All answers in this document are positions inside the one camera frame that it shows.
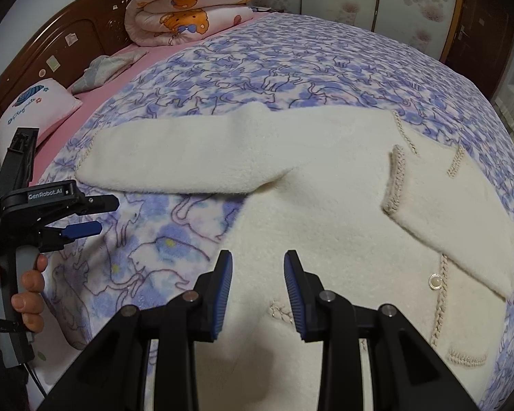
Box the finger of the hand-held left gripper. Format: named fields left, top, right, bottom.
left=75, top=194, right=121, bottom=215
left=38, top=221, right=103, bottom=250

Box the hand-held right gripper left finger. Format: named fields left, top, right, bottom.
left=38, top=250, right=234, bottom=411

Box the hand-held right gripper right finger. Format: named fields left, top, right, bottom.
left=283, top=249, right=480, bottom=411

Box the white fluffy cardigan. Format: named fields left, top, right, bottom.
left=75, top=103, right=514, bottom=411

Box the person's left hand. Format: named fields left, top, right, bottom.
left=0, top=254, right=49, bottom=352

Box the white embroidered cushion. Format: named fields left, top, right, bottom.
left=0, top=78, right=83, bottom=159

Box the pink bed sheet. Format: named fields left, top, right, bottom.
left=30, top=9, right=275, bottom=180

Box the grey crumpled cloth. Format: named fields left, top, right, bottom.
left=71, top=55, right=148, bottom=94

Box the wooden headboard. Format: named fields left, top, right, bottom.
left=0, top=0, right=150, bottom=138

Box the folded bear print quilt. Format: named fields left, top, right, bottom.
left=125, top=0, right=254, bottom=47

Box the purple cat print blanket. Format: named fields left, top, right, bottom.
left=34, top=11, right=514, bottom=411

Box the dark wooden door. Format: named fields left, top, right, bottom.
left=439, top=0, right=514, bottom=99

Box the black cable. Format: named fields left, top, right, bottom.
left=23, top=363, right=49, bottom=400

